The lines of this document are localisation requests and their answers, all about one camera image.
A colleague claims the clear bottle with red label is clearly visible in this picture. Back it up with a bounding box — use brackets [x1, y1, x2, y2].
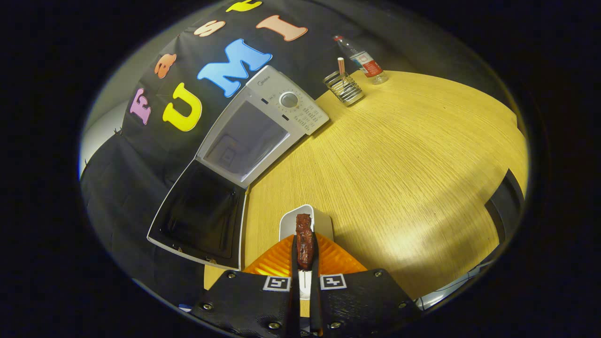
[333, 35, 389, 85]

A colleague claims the black chair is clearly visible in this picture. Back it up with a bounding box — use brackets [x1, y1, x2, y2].
[484, 168, 525, 245]

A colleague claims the white toaster oven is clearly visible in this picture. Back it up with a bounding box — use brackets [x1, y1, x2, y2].
[146, 65, 330, 271]

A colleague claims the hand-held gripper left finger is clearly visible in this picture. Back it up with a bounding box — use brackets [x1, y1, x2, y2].
[190, 232, 301, 338]

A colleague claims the small white rectangular tray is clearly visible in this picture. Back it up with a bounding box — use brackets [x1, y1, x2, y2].
[279, 204, 334, 301]

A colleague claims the metal wire basket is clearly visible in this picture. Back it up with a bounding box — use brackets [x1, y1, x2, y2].
[323, 70, 365, 107]

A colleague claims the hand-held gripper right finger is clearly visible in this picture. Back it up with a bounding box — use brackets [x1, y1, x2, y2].
[310, 232, 423, 336]

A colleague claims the brown meat piece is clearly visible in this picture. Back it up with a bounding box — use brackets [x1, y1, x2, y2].
[295, 214, 316, 271]

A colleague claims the black backdrop cloth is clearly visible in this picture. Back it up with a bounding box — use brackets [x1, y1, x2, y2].
[80, 0, 470, 306]

